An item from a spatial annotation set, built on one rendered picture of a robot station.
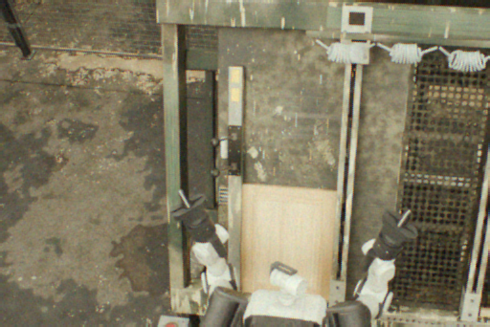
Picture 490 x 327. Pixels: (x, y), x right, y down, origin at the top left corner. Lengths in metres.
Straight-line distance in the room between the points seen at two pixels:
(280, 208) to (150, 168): 2.02
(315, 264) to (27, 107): 3.16
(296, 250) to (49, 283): 1.92
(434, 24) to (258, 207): 0.96
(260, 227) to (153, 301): 1.39
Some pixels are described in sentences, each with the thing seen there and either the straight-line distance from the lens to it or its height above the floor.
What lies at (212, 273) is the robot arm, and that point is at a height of 1.20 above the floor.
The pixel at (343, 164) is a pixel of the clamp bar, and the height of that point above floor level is 1.45.
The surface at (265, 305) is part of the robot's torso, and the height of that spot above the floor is 1.35.
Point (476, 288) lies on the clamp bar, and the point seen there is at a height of 1.04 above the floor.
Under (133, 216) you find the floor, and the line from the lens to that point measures 4.10.
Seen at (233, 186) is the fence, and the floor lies 1.31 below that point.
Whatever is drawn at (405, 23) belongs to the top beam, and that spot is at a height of 1.92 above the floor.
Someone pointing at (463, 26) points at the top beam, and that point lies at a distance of 2.16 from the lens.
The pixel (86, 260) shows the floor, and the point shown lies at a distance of 4.00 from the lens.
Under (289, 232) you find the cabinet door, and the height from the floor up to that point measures 1.14.
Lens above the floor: 3.18
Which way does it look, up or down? 51 degrees down
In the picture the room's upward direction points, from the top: 3 degrees counter-clockwise
